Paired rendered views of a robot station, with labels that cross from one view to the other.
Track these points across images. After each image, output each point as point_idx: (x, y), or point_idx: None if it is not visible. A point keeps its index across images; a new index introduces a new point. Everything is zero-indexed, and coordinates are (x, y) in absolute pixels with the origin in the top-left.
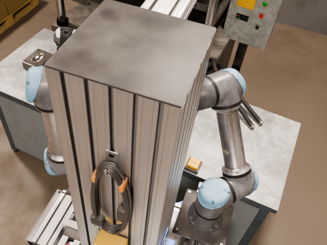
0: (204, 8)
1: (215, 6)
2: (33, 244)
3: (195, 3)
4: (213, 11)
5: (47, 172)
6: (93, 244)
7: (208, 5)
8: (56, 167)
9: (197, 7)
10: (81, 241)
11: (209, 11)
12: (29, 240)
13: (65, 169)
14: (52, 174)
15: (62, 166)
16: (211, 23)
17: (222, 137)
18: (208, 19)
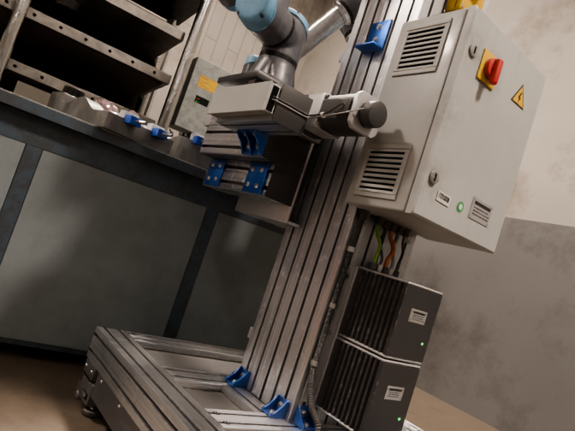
0: (165, 79)
1: (187, 71)
2: (284, 93)
3: (154, 70)
4: (185, 76)
5: (269, 2)
6: (434, 10)
7: (180, 67)
8: (280, 0)
9: (156, 75)
10: (423, 6)
11: (181, 74)
12: (276, 85)
13: (285, 11)
14: (272, 9)
15: (286, 2)
16: (180, 91)
17: None
18: (178, 85)
